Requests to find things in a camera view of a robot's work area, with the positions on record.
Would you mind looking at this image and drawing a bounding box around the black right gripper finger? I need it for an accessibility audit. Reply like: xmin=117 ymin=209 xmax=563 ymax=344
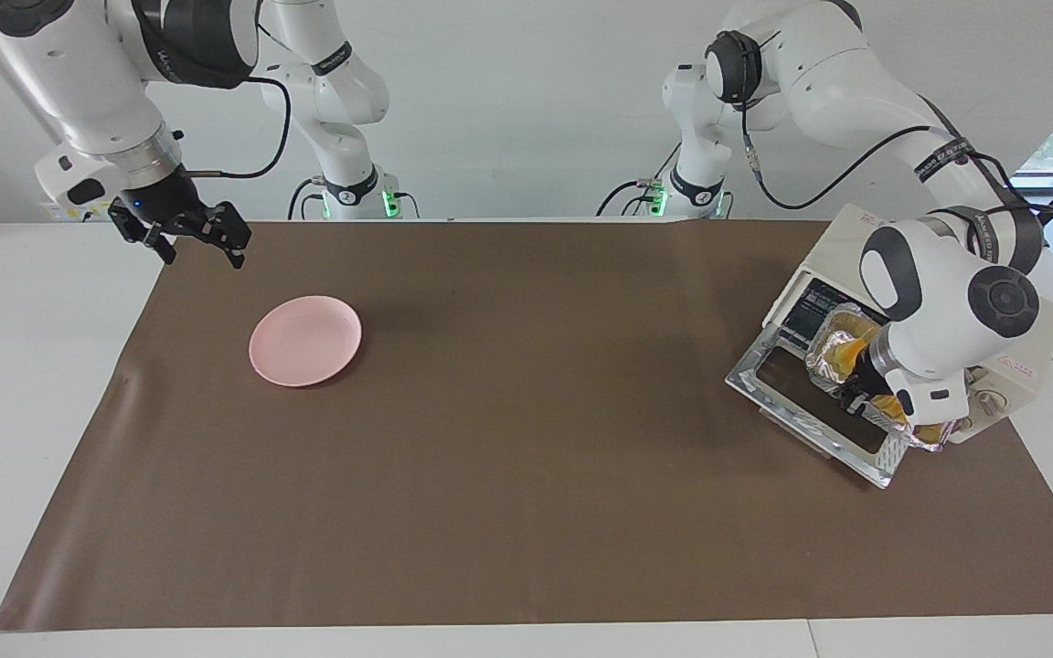
xmin=138 ymin=226 xmax=176 ymax=266
xmin=218 ymin=228 xmax=251 ymax=271

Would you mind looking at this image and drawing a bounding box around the sliced yellow bread loaf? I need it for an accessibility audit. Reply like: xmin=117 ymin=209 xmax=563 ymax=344
xmin=824 ymin=313 xmax=948 ymax=449

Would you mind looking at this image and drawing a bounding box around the aluminium foil tray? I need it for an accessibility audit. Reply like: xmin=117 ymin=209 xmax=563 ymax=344
xmin=805 ymin=304 xmax=948 ymax=451

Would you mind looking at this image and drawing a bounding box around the cream toaster oven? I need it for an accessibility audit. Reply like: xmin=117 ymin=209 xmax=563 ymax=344
xmin=761 ymin=203 xmax=1053 ymax=446

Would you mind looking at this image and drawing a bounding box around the pink round plate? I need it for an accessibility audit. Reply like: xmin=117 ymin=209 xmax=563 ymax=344
xmin=249 ymin=295 xmax=363 ymax=388

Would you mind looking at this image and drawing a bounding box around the brown paper table mat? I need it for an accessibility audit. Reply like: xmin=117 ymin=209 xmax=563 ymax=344
xmin=0 ymin=219 xmax=1053 ymax=633

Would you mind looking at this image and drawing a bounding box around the glass oven door metal frame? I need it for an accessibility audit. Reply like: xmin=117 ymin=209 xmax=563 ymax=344
xmin=725 ymin=324 xmax=926 ymax=490

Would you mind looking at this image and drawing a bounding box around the oven wire rack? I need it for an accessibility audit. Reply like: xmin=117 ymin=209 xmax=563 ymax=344
xmin=781 ymin=279 xmax=858 ymax=356

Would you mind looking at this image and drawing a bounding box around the white wall socket box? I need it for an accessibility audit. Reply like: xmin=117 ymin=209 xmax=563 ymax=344
xmin=39 ymin=176 xmax=136 ymax=223

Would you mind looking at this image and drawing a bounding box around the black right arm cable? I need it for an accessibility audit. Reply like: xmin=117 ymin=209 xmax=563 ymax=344
xmin=186 ymin=78 xmax=293 ymax=179

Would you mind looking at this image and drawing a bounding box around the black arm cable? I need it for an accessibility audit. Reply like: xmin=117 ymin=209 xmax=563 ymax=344
xmin=186 ymin=78 xmax=293 ymax=179
xmin=741 ymin=37 xmax=1053 ymax=216

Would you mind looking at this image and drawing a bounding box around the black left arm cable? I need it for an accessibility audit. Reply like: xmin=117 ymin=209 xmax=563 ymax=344
xmin=741 ymin=37 xmax=1053 ymax=216

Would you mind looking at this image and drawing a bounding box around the black base cable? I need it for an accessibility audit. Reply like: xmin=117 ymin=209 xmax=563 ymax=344
xmin=595 ymin=137 xmax=683 ymax=218

